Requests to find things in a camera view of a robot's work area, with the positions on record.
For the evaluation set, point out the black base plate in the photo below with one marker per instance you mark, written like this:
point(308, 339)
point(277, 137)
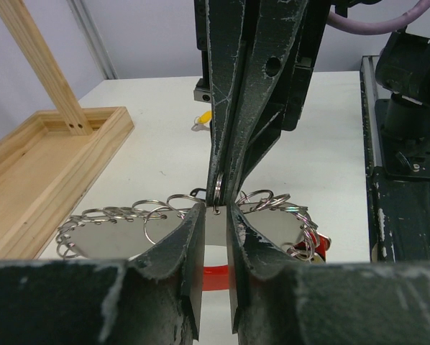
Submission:
point(398, 208)

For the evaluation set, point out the grey key holder with rings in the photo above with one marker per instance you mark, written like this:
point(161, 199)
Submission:
point(126, 232)

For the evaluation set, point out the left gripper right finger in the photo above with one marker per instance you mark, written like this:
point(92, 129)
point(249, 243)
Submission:
point(276, 299)

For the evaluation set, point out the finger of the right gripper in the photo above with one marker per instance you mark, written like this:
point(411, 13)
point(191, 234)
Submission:
point(224, 22)
point(255, 126)

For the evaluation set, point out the yellow tag key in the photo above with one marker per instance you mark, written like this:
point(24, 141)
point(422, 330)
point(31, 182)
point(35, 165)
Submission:
point(202, 122)

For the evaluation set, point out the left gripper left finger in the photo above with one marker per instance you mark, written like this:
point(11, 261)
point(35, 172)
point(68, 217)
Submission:
point(152, 299)

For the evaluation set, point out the black tag key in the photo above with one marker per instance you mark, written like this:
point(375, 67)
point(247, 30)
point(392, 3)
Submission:
point(198, 193)

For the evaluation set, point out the wooden clothes rack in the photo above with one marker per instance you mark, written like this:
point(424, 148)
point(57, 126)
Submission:
point(51, 160)

